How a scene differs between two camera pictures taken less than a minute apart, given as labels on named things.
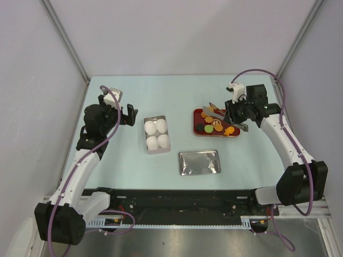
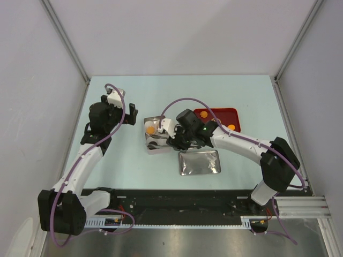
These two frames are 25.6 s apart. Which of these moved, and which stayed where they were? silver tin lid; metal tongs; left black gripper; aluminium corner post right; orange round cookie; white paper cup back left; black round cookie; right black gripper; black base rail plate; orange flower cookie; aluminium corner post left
Moved: black round cookie; right black gripper; orange flower cookie; orange round cookie; metal tongs
Stayed: left black gripper; aluminium corner post right; aluminium corner post left; black base rail plate; white paper cup back left; silver tin lid
